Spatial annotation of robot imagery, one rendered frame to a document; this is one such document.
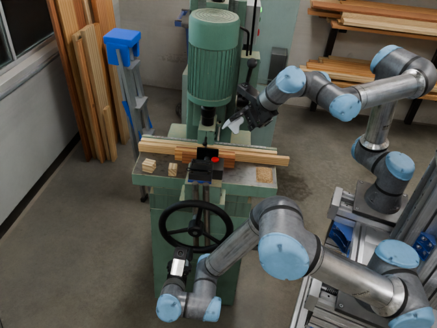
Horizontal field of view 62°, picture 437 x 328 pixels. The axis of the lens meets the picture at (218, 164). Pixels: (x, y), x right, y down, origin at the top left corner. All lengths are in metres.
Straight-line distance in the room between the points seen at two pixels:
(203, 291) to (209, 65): 0.75
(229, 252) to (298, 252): 0.32
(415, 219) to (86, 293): 1.70
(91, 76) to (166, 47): 1.40
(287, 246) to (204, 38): 0.74
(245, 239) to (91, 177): 2.03
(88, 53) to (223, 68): 1.49
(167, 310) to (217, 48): 0.85
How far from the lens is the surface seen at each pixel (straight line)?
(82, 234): 2.54
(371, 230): 1.73
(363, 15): 3.30
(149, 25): 3.93
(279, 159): 1.60
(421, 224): 1.40
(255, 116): 1.22
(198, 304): 1.17
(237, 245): 1.10
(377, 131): 1.58
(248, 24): 1.62
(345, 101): 1.06
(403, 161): 1.62
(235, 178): 1.50
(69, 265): 2.41
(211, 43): 1.27
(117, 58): 2.15
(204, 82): 1.33
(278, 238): 0.87
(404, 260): 1.20
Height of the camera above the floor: 1.87
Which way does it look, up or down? 38 degrees down
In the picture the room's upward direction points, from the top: 6 degrees clockwise
